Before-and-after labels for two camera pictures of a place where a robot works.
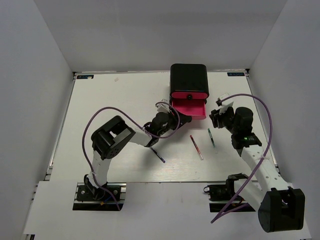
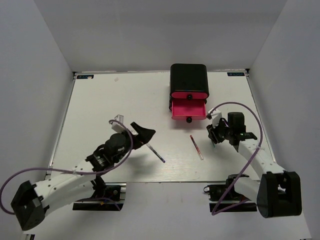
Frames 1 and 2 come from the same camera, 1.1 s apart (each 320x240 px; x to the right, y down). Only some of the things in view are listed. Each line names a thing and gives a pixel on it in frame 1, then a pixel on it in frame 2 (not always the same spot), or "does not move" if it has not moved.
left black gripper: x=175 y=119 to x=144 y=136
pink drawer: x=194 y=108 does not move
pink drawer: x=189 y=95 does not move
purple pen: x=160 y=157 does not move
